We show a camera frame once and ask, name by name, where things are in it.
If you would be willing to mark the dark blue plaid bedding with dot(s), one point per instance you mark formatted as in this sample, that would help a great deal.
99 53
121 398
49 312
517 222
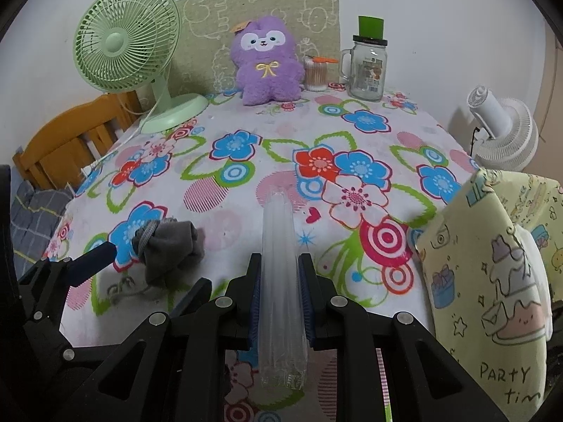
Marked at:
35 224

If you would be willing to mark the beige patterned foam mat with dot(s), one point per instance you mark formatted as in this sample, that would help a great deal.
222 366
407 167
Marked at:
206 22

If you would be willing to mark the floral tablecloth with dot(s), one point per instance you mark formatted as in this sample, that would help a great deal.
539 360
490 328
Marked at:
228 228

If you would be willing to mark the green desk fan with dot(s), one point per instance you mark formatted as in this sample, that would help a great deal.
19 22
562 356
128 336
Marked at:
123 39

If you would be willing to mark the glass mug jar green lid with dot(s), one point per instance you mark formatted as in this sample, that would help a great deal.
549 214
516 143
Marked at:
367 70

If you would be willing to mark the yellow cartoon-print box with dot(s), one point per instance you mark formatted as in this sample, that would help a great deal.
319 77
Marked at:
466 272

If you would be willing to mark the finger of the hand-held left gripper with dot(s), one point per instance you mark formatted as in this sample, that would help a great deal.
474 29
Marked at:
94 260
193 295

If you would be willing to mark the white desk fan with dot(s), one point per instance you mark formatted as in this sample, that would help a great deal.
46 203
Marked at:
506 136

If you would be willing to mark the purple plush toy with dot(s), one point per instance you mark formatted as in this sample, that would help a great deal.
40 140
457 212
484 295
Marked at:
268 66

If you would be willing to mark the small clear cup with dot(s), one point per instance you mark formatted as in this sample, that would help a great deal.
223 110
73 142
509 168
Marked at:
317 77

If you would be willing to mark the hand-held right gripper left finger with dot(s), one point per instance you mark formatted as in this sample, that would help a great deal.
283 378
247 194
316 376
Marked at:
255 307

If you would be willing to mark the clear plastic tube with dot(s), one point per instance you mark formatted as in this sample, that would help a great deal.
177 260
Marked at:
283 272

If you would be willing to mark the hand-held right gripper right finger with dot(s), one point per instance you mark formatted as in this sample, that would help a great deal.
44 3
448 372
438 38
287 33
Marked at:
306 307

